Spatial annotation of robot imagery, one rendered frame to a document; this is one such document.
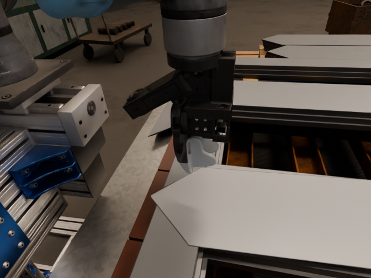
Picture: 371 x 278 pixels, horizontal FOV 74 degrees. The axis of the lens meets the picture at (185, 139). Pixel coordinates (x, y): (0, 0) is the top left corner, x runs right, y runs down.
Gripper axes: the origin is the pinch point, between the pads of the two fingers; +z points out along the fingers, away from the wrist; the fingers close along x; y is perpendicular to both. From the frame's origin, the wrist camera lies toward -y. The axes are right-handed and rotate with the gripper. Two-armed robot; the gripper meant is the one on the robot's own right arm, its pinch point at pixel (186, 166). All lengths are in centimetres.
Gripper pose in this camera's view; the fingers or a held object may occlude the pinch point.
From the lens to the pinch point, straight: 43.5
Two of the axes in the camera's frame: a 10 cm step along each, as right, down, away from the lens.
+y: 9.8, 0.9, -2.0
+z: 0.5, 8.0, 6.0
